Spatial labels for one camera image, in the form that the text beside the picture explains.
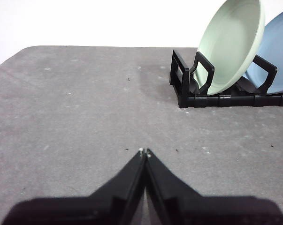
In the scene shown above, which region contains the black plate rack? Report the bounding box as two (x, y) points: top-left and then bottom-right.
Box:
(169, 48), (283, 109)

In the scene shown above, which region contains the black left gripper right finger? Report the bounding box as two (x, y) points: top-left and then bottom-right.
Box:
(145, 148), (283, 225)

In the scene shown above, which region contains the blue plate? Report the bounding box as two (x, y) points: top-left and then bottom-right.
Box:
(244, 6), (283, 96)

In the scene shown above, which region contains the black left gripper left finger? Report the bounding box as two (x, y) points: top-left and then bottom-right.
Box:
(1, 149), (146, 225)

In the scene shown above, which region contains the green plate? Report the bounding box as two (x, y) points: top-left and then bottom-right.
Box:
(192, 0), (266, 96)

